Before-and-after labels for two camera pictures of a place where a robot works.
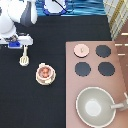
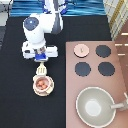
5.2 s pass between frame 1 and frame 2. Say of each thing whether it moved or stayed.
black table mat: stayed
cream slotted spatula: moved
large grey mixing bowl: stayed
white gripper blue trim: moved
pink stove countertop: stayed
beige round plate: moved
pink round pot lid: stayed
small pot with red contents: moved
